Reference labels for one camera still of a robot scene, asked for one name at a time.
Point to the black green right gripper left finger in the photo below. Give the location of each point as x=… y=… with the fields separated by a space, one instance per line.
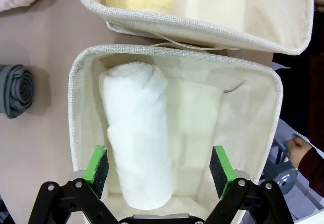
x=100 y=168

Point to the dark red sleeved forearm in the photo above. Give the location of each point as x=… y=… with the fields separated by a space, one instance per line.
x=314 y=168

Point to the white towel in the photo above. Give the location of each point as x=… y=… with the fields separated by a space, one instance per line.
x=136 y=132

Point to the grey rolled towel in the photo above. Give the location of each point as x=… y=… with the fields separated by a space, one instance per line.
x=17 y=92

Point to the grey metal chair base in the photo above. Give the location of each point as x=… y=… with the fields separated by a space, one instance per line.
x=287 y=179

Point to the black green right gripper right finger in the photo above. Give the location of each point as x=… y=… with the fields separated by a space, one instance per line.
x=220 y=168

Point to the cream woven fabric basket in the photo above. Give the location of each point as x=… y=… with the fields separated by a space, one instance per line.
x=243 y=112
x=215 y=26

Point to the person's bare hand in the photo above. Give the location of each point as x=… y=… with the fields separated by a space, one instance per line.
x=300 y=150

